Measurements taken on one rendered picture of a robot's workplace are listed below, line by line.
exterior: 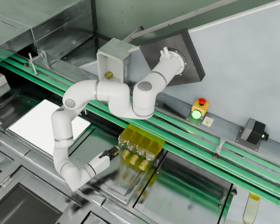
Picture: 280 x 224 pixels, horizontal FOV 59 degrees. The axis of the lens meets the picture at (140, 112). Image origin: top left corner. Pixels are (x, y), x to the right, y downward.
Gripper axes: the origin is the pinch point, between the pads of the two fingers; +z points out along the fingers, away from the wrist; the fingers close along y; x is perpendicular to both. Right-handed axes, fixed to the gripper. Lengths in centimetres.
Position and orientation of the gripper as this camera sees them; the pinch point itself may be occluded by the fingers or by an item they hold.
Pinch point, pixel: (114, 152)
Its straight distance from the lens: 135.0
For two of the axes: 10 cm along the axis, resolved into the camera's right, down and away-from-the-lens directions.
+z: 7.1, -5.0, 5.0
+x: -7.0, -5.6, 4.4
